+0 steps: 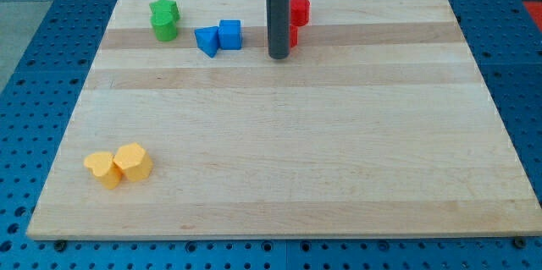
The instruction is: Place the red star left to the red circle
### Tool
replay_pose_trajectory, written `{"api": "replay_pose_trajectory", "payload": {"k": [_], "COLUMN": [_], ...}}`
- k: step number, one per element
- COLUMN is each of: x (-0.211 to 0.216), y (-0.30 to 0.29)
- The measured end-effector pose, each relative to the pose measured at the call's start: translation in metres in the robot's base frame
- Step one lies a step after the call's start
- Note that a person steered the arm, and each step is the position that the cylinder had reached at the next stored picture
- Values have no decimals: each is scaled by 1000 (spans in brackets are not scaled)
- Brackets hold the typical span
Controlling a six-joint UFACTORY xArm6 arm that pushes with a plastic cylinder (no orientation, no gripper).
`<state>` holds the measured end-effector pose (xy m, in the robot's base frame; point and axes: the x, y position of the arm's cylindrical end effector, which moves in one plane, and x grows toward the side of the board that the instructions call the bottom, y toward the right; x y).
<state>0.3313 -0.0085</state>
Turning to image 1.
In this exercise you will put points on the red cylinder block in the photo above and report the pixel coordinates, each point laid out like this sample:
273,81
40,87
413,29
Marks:
299,12

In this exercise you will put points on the blue cube block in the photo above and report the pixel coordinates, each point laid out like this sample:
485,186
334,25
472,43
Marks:
230,34

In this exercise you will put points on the yellow hexagon block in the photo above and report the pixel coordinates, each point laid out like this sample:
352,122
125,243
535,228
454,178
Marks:
133,161

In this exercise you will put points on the blue triangle block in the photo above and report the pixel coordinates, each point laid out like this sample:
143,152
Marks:
207,40

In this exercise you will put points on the red star block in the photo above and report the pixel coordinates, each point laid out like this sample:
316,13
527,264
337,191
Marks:
293,36

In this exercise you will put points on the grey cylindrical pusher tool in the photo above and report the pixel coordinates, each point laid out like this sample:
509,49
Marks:
278,25

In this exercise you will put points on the yellow heart block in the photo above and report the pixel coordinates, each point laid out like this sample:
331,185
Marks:
103,169

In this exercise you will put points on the green cylinder block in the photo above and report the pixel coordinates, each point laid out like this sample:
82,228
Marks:
164,26

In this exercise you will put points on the wooden board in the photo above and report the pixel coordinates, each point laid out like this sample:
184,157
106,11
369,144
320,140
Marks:
378,125

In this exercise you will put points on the green star block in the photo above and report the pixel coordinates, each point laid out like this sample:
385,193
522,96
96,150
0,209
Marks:
166,6

